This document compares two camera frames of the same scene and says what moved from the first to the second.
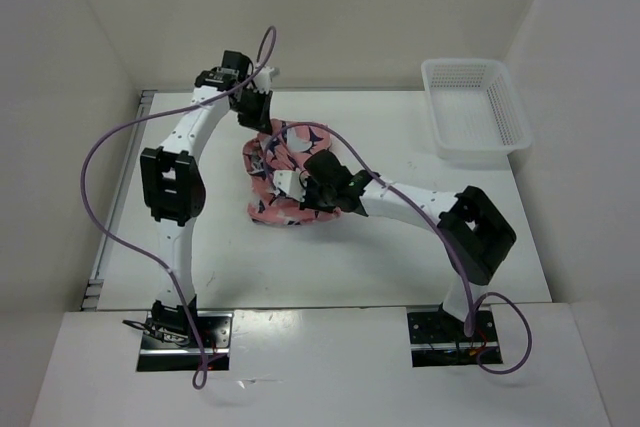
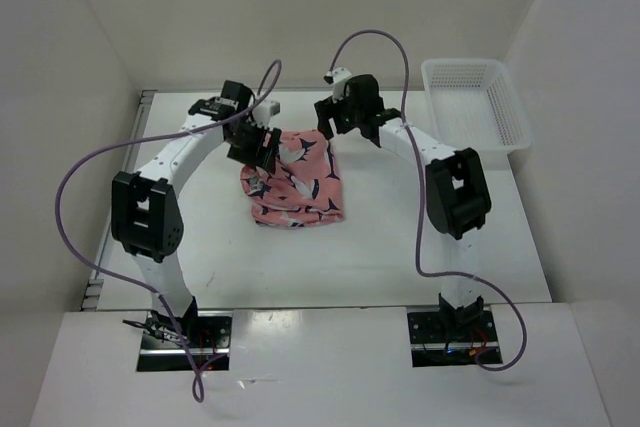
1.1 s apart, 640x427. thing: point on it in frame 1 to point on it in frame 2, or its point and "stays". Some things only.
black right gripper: (308, 203) to (327, 109)
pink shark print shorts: (289, 145) stays
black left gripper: (261, 120) to (265, 154)
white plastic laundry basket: (477, 115) stays
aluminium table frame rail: (96, 282) stays
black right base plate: (438, 339) stays
